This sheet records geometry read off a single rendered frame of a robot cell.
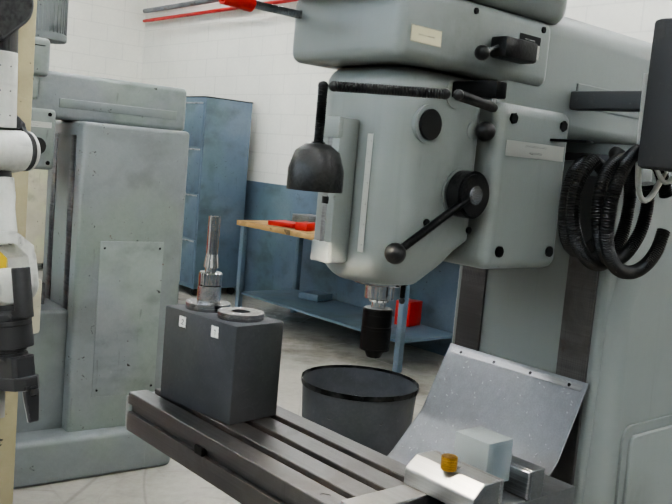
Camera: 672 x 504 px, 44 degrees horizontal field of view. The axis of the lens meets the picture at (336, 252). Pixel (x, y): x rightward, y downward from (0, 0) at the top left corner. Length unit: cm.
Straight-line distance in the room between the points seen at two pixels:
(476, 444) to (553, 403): 39
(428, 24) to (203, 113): 738
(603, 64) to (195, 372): 93
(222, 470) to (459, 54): 80
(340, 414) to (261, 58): 620
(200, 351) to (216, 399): 10
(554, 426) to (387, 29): 75
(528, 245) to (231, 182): 740
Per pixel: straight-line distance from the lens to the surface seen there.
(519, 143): 134
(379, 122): 120
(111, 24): 1106
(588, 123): 151
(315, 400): 326
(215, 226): 167
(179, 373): 170
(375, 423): 322
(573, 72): 146
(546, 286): 157
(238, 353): 156
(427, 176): 122
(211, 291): 168
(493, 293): 164
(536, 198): 139
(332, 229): 121
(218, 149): 858
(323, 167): 104
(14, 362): 170
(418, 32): 117
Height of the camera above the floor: 149
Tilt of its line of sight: 6 degrees down
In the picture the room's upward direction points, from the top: 5 degrees clockwise
